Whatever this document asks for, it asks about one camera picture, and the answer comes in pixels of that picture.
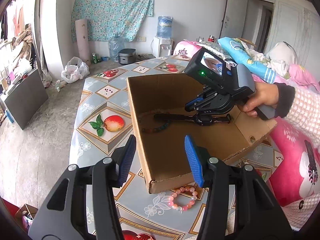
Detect person right hand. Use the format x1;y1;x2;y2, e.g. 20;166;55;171
238;82;279;117

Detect white fluffy towel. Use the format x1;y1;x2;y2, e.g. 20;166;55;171
282;193;319;231

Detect blue patterned pillow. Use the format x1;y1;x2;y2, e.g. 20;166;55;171
217;37;276;83

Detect dark grey cabinet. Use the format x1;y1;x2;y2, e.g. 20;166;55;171
1;69;48;130

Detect brown cardboard box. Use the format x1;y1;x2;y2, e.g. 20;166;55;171
127;74;277;194

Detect white plastic bag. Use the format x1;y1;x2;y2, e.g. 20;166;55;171
61;57;90;83

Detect floral teal wall cloth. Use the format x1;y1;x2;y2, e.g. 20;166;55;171
71;0;154;42

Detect white water dispenser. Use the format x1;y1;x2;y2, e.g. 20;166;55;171
152;36;173;57

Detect brown paper bag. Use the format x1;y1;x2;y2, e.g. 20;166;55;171
14;204;38;232

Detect pink bead bracelet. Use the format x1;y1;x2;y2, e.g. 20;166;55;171
167;185;199;212

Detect pink checked right sleeve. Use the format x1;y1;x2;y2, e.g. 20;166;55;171
276;83;319;149

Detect grey door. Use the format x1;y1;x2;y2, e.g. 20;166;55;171
219;0;248;38

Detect clear water jug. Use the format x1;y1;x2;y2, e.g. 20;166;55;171
108;36;125;62

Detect blue water bottle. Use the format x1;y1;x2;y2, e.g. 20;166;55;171
156;16;173;39

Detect fruit pattern tablecloth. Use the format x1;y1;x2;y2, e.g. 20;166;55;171
68;55;286;240

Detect rolled pink mat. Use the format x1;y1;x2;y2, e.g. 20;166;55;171
75;18;91;66

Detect pink strap smart watch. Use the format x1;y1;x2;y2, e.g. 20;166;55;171
152;112;232;127

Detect black rice cooker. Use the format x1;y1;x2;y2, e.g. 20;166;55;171
118;48;136;65

